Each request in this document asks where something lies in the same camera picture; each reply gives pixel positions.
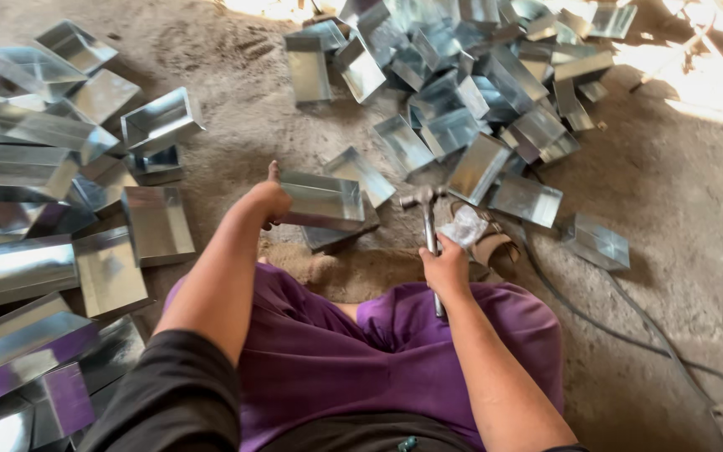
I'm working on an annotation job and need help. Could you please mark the person's right hand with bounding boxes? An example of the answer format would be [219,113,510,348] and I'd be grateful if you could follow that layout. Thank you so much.
[418,234,471,303]

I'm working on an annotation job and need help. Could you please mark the person's left hand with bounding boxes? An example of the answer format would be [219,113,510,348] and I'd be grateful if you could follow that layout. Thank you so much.
[236,161,294,231]

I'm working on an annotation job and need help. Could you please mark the steel hammer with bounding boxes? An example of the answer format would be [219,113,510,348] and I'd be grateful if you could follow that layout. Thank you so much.
[399,185,448,318]

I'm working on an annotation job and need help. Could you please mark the galvanized sheet metal tray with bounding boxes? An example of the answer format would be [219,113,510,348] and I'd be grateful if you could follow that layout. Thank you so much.
[561,213,631,272]
[323,147,397,208]
[279,171,366,232]

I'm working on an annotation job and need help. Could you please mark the white crumpled plastic wrap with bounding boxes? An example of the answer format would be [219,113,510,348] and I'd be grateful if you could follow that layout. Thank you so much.
[438,205,489,248]

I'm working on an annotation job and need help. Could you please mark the brown sandal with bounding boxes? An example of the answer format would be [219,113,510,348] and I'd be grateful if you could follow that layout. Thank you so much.
[448,201,521,281]

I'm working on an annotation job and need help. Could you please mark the purple trousers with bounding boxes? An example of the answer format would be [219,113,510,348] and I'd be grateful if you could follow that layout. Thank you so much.
[162,262,567,452]

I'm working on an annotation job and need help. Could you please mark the heap of shiny metal trays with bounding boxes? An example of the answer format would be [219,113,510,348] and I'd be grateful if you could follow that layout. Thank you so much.
[283,0,638,229]
[0,19,207,452]

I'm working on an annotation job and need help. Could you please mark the black shirt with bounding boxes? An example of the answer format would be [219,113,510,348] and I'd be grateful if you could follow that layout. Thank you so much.
[76,329,591,452]

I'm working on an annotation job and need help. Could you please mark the wooden sticks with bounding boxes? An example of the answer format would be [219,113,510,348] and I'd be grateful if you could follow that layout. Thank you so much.
[629,0,723,101]

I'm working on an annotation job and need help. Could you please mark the black cable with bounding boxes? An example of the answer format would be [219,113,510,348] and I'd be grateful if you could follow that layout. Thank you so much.
[520,223,723,403]

